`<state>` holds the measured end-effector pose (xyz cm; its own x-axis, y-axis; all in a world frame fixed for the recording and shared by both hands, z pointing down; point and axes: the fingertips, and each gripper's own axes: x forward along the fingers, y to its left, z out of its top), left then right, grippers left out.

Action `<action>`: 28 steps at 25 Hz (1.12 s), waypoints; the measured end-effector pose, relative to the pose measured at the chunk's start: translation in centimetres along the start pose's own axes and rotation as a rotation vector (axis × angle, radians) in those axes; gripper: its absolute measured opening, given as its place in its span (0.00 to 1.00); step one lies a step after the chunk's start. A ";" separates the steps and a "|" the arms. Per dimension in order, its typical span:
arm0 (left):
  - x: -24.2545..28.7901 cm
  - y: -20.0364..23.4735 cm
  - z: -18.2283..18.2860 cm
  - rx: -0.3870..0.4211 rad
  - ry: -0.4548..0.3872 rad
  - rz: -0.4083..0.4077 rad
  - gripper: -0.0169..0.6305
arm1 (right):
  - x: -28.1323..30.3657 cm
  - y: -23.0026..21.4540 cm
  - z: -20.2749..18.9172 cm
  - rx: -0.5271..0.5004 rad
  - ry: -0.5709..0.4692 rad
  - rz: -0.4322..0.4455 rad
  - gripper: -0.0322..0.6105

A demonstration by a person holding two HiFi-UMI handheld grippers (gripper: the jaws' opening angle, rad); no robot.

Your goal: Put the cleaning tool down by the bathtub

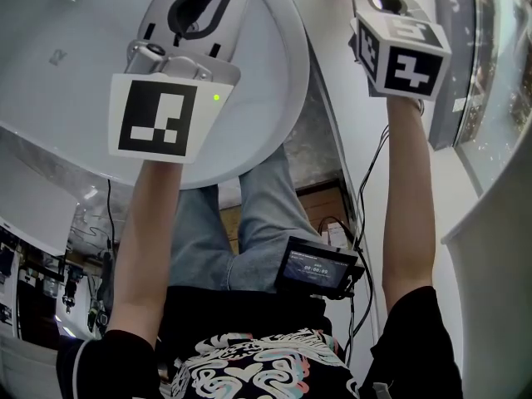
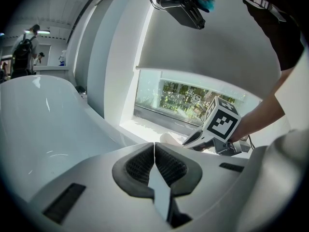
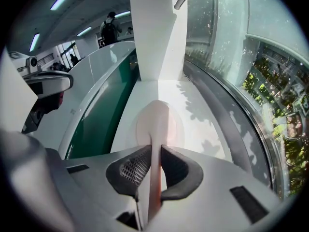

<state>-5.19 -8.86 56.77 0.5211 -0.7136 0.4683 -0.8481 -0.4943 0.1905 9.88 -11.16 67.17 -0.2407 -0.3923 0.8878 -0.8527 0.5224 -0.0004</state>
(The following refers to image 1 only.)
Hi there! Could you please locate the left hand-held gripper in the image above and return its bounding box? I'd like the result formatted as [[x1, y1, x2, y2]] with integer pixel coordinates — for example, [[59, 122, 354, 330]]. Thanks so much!
[[107, 0, 255, 165]]

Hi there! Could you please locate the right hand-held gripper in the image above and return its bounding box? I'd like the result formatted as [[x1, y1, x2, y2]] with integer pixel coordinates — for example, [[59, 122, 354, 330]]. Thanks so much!
[[350, 0, 453, 101]]

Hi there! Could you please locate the white bathtub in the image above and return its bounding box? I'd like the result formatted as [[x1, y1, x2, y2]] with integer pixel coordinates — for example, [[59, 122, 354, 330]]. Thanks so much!
[[0, 0, 311, 190]]

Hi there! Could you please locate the person's right forearm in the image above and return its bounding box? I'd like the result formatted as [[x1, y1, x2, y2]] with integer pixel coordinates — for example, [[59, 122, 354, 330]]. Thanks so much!
[[380, 94, 438, 316]]

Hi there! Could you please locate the person's left forearm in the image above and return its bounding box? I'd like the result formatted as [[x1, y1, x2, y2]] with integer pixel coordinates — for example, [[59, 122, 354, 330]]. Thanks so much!
[[101, 155, 185, 348]]

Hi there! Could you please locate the white cabinet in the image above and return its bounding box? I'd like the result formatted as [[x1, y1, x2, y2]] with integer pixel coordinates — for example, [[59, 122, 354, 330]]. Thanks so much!
[[0, 145, 81, 258]]

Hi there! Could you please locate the small black monitor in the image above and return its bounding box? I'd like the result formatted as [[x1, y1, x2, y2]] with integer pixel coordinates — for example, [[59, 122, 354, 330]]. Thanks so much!
[[273, 235, 367, 301]]

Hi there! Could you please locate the person's black printed shirt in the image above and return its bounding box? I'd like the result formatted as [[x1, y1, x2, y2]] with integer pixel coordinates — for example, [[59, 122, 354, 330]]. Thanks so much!
[[56, 284, 465, 399]]

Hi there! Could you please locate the cluttered shelf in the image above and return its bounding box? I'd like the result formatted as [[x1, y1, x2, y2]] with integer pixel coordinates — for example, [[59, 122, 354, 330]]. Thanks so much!
[[0, 218, 116, 351]]

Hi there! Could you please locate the white curved panel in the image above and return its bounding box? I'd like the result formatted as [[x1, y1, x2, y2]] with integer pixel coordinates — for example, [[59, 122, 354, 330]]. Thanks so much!
[[441, 137, 532, 399]]

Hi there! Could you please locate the black monitor cable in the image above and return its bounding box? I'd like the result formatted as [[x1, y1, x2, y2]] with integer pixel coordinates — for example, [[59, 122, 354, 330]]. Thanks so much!
[[342, 123, 392, 367]]

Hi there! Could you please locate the black floor cable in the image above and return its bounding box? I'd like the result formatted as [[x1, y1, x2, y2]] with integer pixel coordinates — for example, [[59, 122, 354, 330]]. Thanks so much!
[[106, 179, 118, 265]]

